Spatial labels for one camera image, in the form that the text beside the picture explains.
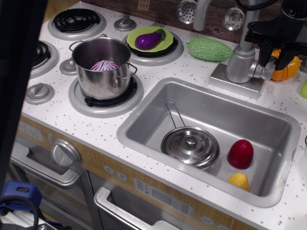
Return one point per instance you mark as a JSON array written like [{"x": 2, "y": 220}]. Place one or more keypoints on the silver hanging ladle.
[{"x": 233, "y": 19}]

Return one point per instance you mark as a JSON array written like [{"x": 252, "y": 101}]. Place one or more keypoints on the silver slotted ladle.
[{"x": 186, "y": 10}]

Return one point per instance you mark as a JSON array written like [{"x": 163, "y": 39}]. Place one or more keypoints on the silver stove knob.
[
  {"x": 68, "y": 67},
  {"x": 125, "y": 24},
  {"x": 39, "y": 94}
]

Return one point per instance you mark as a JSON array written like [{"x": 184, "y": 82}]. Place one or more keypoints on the purple toy eggplant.
[{"x": 151, "y": 40}]

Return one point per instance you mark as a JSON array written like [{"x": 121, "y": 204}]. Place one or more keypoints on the silver oven dial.
[{"x": 64, "y": 154}]

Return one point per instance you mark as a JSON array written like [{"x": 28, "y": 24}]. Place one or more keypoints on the blue clamp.
[{"x": 20, "y": 196}]

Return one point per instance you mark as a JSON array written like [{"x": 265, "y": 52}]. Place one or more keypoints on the front left stove burner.
[{"x": 45, "y": 59}]

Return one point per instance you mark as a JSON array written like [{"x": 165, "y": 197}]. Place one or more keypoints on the yellow toy corn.
[{"x": 240, "y": 180}]

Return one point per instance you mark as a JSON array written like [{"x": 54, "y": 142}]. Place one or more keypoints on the silver faucet lever handle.
[{"x": 257, "y": 71}]

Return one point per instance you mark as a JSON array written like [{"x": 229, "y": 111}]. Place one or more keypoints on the silver middle stove knob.
[{"x": 68, "y": 67}]

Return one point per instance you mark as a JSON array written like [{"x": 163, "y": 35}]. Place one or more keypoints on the red toy pepper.
[{"x": 241, "y": 154}]

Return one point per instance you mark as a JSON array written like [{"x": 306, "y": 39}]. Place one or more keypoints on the grey oven door handle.
[{"x": 25, "y": 162}]

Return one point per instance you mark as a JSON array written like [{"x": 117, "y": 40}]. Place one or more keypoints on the lime green plate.
[{"x": 169, "y": 39}]

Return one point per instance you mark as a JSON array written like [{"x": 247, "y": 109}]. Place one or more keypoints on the steel stock pot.
[{"x": 102, "y": 85}]

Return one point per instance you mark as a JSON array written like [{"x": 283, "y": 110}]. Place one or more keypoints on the steel saucepan with lid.
[{"x": 189, "y": 144}]

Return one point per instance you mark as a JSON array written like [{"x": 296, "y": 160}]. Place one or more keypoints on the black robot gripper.
[{"x": 287, "y": 32}]

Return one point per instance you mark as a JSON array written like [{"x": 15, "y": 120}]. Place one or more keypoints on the orange toy pumpkin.
[{"x": 290, "y": 71}]

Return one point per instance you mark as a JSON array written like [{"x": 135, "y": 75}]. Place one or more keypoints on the back left stove burner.
[{"x": 76, "y": 24}]

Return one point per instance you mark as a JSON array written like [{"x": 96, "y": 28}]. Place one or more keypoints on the grey dishwasher door handle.
[{"x": 100, "y": 200}]

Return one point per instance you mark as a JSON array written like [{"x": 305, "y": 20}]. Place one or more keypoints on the silver back stove knob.
[{"x": 125, "y": 24}]

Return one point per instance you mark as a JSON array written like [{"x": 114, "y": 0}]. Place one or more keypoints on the silver front stove knob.
[{"x": 39, "y": 94}]

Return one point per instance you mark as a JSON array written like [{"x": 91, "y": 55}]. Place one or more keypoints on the green toy bitter melon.
[{"x": 209, "y": 49}]

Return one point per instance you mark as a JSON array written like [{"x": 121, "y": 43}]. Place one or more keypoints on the green toy cup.
[{"x": 303, "y": 91}]

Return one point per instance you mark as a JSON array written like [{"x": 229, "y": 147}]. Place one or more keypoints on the purple white toy onion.
[{"x": 104, "y": 65}]

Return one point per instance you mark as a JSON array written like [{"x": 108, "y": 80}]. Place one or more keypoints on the silver toy faucet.
[{"x": 234, "y": 77}]

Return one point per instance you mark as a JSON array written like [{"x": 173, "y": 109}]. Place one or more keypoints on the front right stove burner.
[{"x": 106, "y": 108}]

